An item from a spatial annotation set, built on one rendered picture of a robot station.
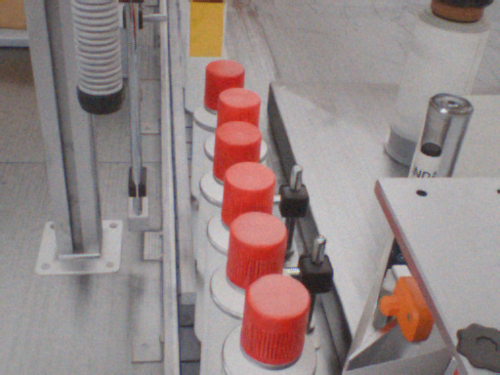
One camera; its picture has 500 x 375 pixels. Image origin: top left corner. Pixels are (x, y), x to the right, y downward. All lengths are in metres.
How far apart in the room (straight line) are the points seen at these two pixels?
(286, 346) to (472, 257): 0.10
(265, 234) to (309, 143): 0.49
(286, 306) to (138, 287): 0.38
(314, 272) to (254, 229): 0.23
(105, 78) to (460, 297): 0.30
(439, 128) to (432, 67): 0.21
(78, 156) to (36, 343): 0.18
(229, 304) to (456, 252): 0.15
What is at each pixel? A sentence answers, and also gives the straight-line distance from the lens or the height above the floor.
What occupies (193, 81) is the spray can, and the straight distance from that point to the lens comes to 0.84.
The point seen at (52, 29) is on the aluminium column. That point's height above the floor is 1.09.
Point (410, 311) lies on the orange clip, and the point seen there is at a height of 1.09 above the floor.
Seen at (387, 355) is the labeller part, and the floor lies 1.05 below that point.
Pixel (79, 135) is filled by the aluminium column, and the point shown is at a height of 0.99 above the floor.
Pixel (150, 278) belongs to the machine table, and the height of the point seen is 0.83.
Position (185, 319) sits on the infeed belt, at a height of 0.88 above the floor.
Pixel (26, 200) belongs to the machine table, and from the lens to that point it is 0.81.
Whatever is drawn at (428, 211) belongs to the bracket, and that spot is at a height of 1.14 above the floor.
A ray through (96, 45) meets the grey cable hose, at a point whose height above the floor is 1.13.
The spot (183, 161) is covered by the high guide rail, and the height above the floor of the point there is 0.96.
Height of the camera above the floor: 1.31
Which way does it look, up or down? 36 degrees down
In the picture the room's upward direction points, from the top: 5 degrees clockwise
